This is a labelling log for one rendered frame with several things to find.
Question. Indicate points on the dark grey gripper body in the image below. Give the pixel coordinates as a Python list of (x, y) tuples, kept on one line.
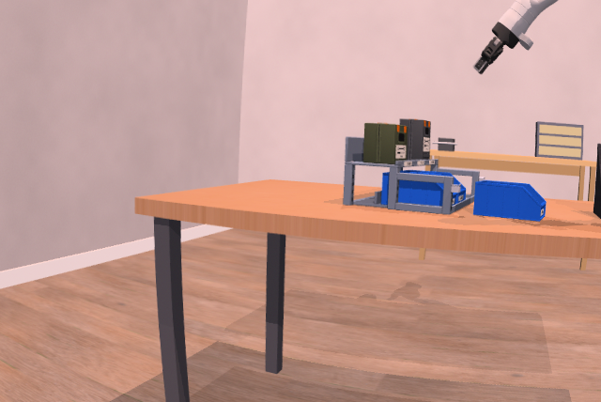
[(505, 35)]

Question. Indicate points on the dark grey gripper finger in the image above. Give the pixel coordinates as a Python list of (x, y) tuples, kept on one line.
[(486, 54), (489, 62)]

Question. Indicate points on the blue bin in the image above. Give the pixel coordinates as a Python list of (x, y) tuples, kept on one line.
[(511, 201), (462, 193), (414, 192)]

